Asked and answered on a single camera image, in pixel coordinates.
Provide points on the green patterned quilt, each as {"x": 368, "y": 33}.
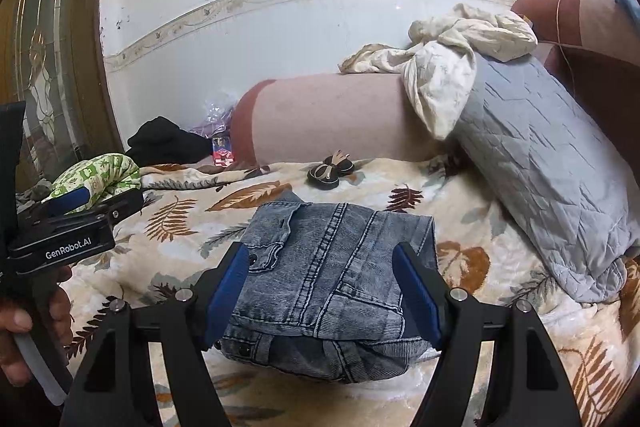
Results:
{"x": 100, "y": 174}

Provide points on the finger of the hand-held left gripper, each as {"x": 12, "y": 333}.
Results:
{"x": 120, "y": 207}
{"x": 70, "y": 201}

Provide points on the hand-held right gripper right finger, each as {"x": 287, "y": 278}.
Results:
{"x": 417, "y": 293}

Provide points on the black cloth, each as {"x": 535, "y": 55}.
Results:
{"x": 165, "y": 142}

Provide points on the cream floral cloth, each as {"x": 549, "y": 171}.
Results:
{"x": 440, "y": 72}

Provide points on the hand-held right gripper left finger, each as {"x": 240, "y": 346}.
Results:
{"x": 227, "y": 298}

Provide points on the red and blue box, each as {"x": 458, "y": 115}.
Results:
{"x": 223, "y": 154}

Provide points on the wooden door with stained glass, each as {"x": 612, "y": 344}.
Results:
{"x": 55, "y": 57}

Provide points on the blue denim pants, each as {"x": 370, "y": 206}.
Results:
{"x": 325, "y": 267}

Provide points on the clear purple plastic bag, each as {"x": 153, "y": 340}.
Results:
{"x": 217, "y": 112}

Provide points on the grey quilted pillow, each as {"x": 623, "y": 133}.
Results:
{"x": 540, "y": 157}

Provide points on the pink and brown bolster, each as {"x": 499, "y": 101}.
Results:
{"x": 325, "y": 117}

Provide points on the leaf-print blanket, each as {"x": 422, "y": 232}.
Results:
{"x": 475, "y": 227}

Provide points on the person's left hand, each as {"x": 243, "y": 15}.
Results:
{"x": 62, "y": 312}

